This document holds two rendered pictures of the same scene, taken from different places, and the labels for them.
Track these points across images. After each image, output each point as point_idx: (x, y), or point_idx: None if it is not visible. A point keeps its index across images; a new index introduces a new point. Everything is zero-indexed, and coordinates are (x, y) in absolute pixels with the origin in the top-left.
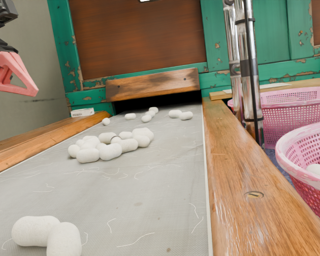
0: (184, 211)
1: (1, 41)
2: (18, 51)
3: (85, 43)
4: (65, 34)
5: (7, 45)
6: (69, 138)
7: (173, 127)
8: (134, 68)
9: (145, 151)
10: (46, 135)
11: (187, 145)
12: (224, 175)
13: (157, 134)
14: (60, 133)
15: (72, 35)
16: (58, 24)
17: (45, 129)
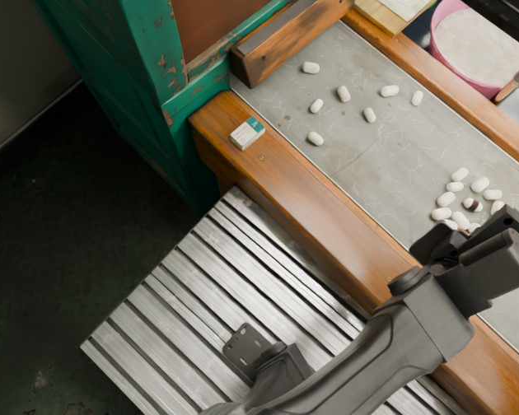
0: None
1: (464, 237)
2: (444, 220)
3: (185, 1)
4: (153, 5)
5: (451, 230)
6: (362, 207)
7: (441, 134)
8: (260, 2)
9: (505, 203)
10: (376, 230)
11: None
12: None
13: (456, 161)
14: (357, 210)
15: (169, 1)
16: None
17: (329, 215)
